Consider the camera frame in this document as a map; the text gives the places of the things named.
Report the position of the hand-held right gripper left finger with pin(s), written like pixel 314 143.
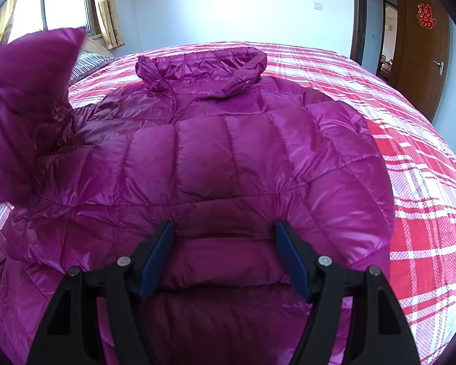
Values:
pixel 157 258

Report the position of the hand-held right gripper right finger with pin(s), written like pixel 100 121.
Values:
pixel 294 262

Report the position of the purple down jacket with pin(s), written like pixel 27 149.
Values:
pixel 231 152

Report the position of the striped pillow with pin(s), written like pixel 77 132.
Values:
pixel 89 64

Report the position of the wooden headboard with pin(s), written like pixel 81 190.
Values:
pixel 97 47

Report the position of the window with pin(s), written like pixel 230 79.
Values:
pixel 60 0

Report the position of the red plaid bed sheet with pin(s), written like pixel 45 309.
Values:
pixel 421 197

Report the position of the brown sofa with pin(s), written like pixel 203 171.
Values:
pixel 386 68

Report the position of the brown wooden door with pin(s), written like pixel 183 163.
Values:
pixel 414 64

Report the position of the red paper door decoration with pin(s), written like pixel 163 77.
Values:
pixel 425 15

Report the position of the brown door frame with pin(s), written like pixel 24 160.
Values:
pixel 355 15

